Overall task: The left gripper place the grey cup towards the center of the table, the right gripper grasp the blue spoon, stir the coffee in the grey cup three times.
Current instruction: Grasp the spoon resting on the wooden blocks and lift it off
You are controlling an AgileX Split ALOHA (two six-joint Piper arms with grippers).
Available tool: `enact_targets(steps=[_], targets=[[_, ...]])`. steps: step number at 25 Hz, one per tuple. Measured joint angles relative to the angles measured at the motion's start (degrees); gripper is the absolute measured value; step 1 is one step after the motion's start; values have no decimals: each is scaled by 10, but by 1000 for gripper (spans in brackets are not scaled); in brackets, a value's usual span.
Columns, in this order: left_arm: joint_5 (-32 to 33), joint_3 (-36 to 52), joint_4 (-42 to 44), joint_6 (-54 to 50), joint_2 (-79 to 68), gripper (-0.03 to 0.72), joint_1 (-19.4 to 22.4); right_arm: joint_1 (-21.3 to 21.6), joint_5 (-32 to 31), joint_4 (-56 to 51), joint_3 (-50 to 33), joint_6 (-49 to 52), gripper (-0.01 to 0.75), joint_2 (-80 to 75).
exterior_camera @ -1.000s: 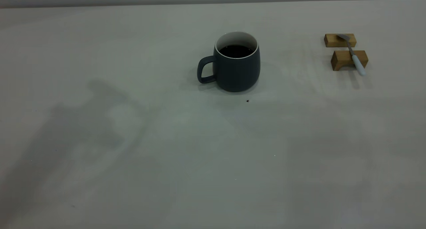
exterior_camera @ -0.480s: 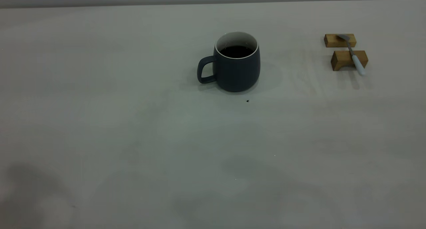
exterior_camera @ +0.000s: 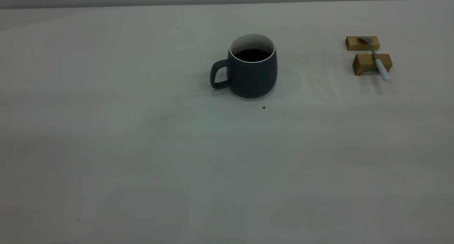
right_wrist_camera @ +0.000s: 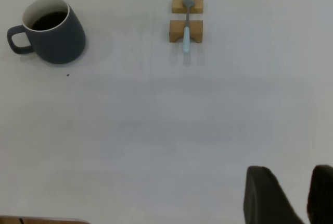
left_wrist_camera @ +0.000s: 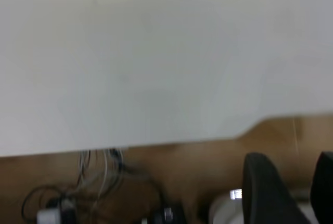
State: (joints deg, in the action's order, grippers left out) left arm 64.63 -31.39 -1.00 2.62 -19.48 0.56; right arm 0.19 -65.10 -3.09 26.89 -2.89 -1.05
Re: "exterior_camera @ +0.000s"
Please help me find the dark coffee liquid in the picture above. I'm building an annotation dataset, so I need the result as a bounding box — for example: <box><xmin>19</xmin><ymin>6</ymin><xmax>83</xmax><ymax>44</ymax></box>
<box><xmin>234</xmin><ymin>49</ymin><xmax>272</xmax><ymax>63</ymax></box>

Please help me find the arched wooden block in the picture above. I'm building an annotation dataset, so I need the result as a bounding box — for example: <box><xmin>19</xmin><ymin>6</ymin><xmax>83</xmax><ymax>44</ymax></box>
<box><xmin>353</xmin><ymin>54</ymin><xmax>393</xmax><ymax>76</ymax></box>

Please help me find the dark grey ceramic cup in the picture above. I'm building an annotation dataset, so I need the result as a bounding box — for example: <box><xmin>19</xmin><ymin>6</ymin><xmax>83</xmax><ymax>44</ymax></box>
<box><xmin>210</xmin><ymin>33</ymin><xmax>278</xmax><ymax>99</ymax></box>

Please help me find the flat rectangular wooden block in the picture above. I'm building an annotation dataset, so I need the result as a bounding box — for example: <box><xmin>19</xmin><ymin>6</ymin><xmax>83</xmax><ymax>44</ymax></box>
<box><xmin>345</xmin><ymin>36</ymin><xmax>380</xmax><ymax>51</ymax></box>

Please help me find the spoon with light blue handle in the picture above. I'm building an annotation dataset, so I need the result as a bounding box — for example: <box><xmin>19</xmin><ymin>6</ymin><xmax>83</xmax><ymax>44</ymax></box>
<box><xmin>358</xmin><ymin>37</ymin><xmax>391</xmax><ymax>81</ymax></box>

